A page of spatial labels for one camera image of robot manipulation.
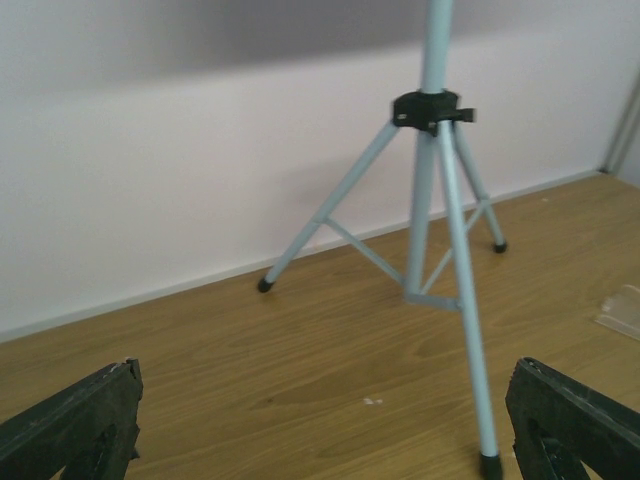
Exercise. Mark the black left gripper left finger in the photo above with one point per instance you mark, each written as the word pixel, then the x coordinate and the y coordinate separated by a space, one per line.
pixel 88 430

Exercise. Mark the clear plastic metronome cover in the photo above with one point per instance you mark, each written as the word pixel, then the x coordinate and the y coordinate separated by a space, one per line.
pixel 620 311

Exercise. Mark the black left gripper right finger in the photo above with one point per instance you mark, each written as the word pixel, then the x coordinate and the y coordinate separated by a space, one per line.
pixel 562 426

